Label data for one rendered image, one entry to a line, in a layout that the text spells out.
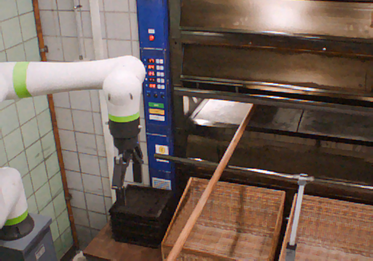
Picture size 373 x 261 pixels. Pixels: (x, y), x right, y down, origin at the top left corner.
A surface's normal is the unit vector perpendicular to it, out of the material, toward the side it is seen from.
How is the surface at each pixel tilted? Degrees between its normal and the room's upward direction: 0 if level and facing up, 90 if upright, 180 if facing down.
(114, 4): 90
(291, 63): 70
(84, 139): 90
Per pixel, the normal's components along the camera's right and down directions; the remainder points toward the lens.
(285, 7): -0.34, 0.07
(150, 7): -0.35, 0.41
